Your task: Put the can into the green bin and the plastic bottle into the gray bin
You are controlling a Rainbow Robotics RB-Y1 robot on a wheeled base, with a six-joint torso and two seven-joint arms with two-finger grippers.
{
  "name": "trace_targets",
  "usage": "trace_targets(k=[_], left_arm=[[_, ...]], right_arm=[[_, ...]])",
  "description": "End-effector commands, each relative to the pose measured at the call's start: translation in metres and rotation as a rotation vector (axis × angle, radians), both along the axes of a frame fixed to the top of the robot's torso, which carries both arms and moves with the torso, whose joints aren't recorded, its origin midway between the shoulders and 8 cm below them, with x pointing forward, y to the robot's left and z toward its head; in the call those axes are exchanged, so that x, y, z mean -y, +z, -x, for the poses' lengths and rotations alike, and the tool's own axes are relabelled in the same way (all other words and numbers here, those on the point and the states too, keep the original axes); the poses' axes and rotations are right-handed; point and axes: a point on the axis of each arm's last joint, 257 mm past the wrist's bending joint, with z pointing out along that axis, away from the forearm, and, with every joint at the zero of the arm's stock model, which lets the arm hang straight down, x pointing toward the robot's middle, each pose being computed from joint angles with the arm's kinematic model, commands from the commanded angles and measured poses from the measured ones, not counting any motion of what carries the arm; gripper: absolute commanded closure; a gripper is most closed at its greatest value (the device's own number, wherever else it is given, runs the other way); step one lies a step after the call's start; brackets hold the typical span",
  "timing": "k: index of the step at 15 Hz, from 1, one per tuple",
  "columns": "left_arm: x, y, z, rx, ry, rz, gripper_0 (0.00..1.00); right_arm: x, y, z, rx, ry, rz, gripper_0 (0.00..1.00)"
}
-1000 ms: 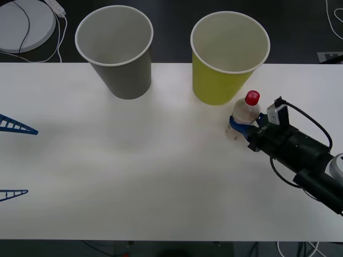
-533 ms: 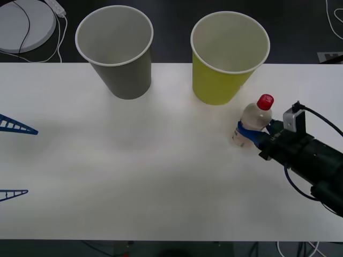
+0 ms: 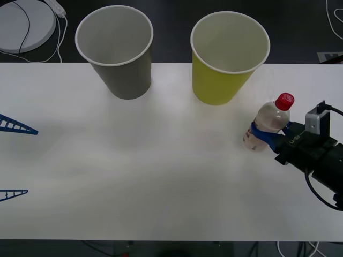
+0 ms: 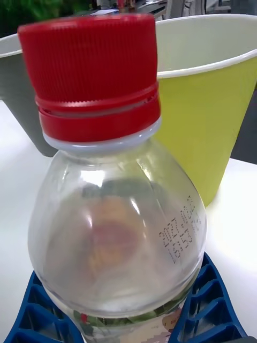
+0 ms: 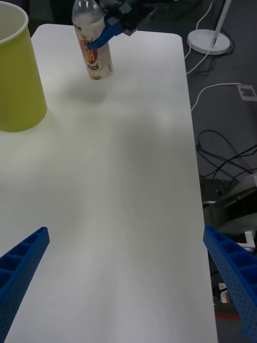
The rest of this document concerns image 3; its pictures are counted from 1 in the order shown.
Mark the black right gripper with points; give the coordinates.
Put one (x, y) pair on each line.
(297, 150)

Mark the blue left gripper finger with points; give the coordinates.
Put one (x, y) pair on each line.
(13, 192)
(16, 125)

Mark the clear bottle with red cap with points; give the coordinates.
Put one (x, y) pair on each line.
(270, 117)

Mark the yellow-green plastic bin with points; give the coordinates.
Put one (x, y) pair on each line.
(214, 85)

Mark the grey floor marker plate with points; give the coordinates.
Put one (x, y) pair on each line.
(323, 57)

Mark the white round stand base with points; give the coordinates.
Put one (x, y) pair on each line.
(40, 26)

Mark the grey plastic bin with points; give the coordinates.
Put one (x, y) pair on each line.
(128, 80)

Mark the white power strip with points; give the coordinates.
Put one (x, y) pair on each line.
(57, 8)

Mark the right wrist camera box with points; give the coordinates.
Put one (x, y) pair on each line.
(313, 120)

